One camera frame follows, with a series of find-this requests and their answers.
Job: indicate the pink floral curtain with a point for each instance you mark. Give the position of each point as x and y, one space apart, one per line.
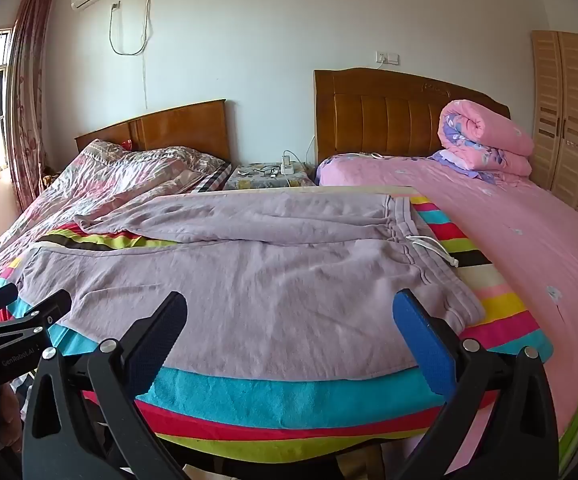
29 100

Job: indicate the rolled pink floral quilt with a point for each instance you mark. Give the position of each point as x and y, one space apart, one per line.
489 135

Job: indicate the lilac pants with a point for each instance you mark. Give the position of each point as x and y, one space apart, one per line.
269 285

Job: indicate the striped colourful towel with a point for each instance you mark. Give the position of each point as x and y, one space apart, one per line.
269 400

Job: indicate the light wooden wardrobe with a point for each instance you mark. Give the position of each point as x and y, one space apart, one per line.
569 120

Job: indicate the nightstand with patterned cloth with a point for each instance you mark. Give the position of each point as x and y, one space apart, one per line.
259 180

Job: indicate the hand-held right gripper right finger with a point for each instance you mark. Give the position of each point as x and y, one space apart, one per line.
424 340

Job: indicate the pink bed sheet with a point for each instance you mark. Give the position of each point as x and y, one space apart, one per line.
519 220

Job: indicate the white wall socket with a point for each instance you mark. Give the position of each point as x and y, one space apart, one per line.
387 58

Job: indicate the pink grey floral quilt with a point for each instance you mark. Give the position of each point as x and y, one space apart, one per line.
94 180

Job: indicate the plaid bed sheet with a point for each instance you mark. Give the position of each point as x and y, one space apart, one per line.
211 180

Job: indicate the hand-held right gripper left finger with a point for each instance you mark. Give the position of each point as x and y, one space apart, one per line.
159 340

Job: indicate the purple floral pillow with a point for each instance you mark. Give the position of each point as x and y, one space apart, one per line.
461 164

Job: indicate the white charger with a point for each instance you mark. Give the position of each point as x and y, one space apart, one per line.
286 165

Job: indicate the plain wooden headboard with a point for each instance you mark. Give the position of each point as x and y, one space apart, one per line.
179 127

